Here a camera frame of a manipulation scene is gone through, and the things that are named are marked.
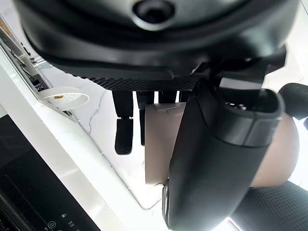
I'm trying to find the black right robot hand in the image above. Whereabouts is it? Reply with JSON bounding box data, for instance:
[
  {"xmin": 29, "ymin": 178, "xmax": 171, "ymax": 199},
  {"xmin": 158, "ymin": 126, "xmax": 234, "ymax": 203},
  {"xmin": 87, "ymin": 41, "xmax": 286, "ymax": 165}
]
[{"xmin": 230, "ymin": 180, "xmax": 308, "ymax": 231}]

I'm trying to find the black glass induction cooktop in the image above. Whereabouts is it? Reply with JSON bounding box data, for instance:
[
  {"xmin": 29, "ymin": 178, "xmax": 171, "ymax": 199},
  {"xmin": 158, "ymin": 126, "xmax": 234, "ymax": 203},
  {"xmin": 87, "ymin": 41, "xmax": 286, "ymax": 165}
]
[{"xmin": 0, "ymin": 113, "xmax": 102, "ymax": 231}]

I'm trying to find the stainless steel sink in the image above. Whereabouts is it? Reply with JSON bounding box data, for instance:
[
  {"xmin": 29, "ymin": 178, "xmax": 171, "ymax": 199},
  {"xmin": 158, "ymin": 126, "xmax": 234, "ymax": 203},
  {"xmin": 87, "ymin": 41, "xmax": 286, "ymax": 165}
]
[{"xmin": 0, "ymin": 12, "xmax": 74, "ymax": 119}]

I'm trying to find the white perforated round strainer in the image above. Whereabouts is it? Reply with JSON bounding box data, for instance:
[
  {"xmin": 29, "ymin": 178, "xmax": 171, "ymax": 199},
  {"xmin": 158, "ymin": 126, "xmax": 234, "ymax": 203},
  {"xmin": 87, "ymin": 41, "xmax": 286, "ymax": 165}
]
[{"xmin": 42, "ymin": 86, "xmax": 90, "ymax": 113}]

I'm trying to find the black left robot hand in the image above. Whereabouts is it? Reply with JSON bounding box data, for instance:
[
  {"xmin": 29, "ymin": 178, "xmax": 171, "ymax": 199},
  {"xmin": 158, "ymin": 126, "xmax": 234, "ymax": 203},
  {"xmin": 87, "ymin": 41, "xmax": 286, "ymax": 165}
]
[{"xmin": 13, "ymin": 0, "xmax": 299, "ymax": 229}]

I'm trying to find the brown rounded bowl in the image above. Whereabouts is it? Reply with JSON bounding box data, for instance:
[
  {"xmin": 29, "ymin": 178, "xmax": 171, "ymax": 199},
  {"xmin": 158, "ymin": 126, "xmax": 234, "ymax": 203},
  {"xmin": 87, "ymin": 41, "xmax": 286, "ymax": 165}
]
[{"xmin": 249, "ymin": 112, "xmax": 300, "ymax": 189}]

